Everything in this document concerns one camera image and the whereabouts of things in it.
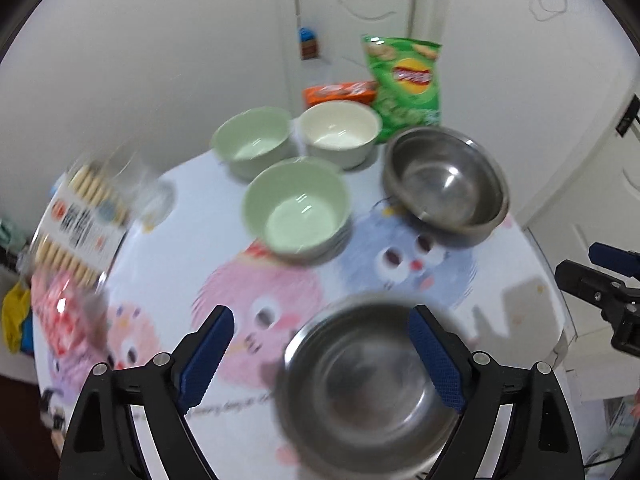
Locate printed cartoon tablecloth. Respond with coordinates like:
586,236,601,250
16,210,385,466
30,125,576,480

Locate green potato chips bag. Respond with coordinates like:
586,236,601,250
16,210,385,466
361,34,443,143

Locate stainless steel bowl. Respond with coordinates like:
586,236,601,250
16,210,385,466
275,292,468,480
382,127,511,248

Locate cream ceramic bowl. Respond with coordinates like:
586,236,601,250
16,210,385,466
298,100,383,170

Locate orange snack box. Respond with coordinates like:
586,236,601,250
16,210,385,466
303,80,378,108

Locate white panel door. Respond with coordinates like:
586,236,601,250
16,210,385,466
280,0,421,126

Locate blue door hook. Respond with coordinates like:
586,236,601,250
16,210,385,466
298,26,319,61

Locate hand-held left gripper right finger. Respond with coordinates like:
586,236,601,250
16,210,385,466
407,304,586,480

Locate red snack packet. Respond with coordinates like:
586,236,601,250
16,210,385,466
30,272,108,366

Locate white door with black lock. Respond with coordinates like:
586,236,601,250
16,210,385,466
520,55,640,333

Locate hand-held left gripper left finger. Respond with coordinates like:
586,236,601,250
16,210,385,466
60,304,236,480

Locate pale green ceramic bowl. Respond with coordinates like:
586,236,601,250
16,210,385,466
242,156,353,261
210,106,296,181

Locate yellow cloth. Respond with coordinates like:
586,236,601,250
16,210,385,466
2,282,33,356

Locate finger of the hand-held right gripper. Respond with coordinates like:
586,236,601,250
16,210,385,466
588,242,640,281
554,259,640,322

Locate clear plastic container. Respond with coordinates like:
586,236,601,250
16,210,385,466
107,152,176,226

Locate black door lock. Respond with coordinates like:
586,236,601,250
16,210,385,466
616,97,640,136

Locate biscuit package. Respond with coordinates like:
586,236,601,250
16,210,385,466
27,160,131,283

